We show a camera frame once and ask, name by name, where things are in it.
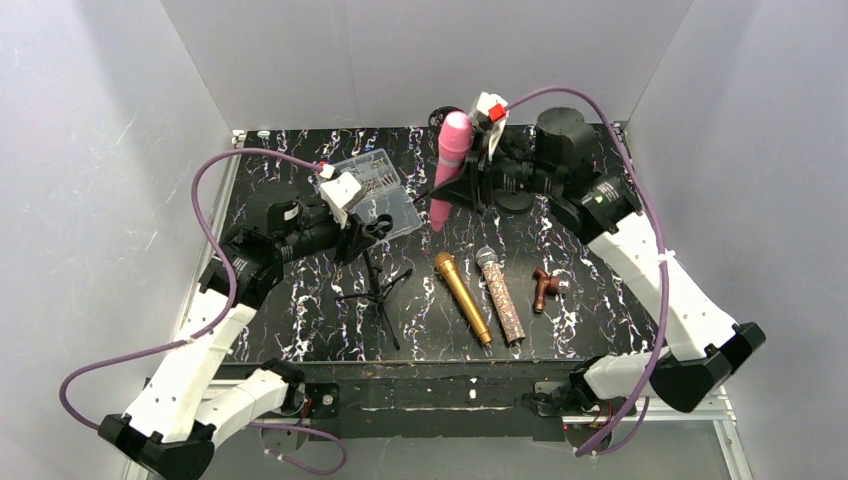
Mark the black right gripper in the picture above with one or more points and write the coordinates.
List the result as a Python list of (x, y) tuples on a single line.
[(477, 177)]

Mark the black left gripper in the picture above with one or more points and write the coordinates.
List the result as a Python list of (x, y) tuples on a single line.
[(349, 237)]

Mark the small black tripod stand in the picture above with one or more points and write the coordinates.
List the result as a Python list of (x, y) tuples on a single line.
[(378, 291)]

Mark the black round-base microphone stand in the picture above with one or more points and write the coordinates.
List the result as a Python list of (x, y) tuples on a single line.
[(513, 202)]

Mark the pink microphone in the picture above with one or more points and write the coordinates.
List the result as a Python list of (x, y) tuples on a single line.
[(454, 142)]

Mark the glitter silver-head microphone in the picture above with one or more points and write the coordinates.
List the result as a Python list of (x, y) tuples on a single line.
[(509, 319)]

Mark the gold microphone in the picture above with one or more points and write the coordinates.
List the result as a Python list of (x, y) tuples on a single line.
[(446, 266)]

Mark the black tripod microphone stand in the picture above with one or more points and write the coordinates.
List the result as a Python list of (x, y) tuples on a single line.
[(435, 120)]

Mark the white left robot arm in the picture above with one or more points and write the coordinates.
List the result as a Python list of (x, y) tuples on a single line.
[(169, 429)]

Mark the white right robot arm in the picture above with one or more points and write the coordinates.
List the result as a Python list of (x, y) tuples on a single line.
[(698, 345)]

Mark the clear plastic screw box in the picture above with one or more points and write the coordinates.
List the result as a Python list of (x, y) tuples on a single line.
[(384, 193)]

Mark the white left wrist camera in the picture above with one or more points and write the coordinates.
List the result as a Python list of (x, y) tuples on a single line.
[(341, 191)]

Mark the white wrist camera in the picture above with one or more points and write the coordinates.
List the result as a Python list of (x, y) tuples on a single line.
[(489, 113), (341, 191)]

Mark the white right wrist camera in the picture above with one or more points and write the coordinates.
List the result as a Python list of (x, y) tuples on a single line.
[(489, 113)]

